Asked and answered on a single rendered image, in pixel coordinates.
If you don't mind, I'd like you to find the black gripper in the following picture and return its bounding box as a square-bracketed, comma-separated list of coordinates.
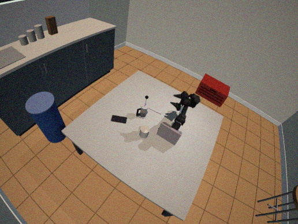
[170, 91, 191, 111]

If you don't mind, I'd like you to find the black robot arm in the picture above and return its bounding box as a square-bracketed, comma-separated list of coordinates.
[172, 93, 201, 130]

